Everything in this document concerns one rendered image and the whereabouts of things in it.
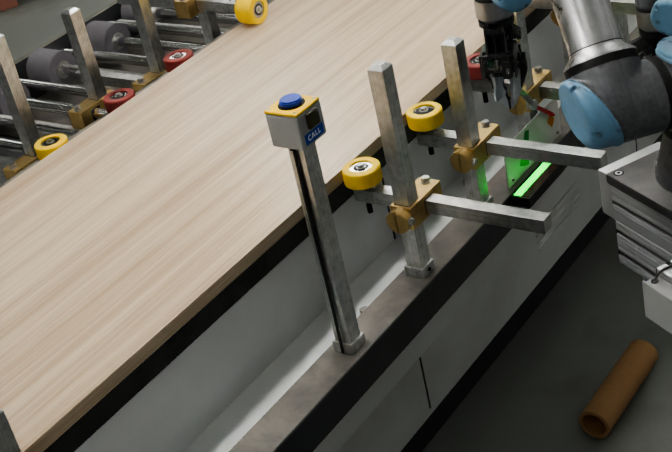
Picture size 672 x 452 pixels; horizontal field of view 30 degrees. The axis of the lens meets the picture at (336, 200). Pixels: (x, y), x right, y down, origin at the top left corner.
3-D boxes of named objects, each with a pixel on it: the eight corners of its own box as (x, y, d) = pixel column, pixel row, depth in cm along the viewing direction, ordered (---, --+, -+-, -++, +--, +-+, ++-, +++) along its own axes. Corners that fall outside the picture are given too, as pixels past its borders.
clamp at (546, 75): (554, 89, 287) (551, 69, 284) (526, 116, 278) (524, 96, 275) (532, 87, 290) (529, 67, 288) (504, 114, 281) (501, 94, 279)
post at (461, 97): (495, 234, 276) (463, 35, 252) (487, 242, 273) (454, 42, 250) (481, 231, 278) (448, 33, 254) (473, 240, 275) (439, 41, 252)
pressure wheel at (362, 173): (383, 197, 265) (373, 150, 259) (393, 215, 258) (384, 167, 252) (347, 208, 264) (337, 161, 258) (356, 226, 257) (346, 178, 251)
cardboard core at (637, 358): (657, 343, 318) (607, 416, 299) (659, 367, 322) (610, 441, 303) (627, 336, 323) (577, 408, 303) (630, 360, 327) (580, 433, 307)
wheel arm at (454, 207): (553, 229, 237) (550, 210, 235) (545, 238, 235) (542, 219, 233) (364, 196, 262) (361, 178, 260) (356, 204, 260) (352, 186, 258)
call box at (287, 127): (328, 135, 217) (319, 95, 213) (305, 155, 212) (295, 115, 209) (296, 131, 221) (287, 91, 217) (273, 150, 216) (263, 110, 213)
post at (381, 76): (432, 271, 256) (391, 59, 232) (424, 281, 254) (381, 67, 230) (418, 268, 258) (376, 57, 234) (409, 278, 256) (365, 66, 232)
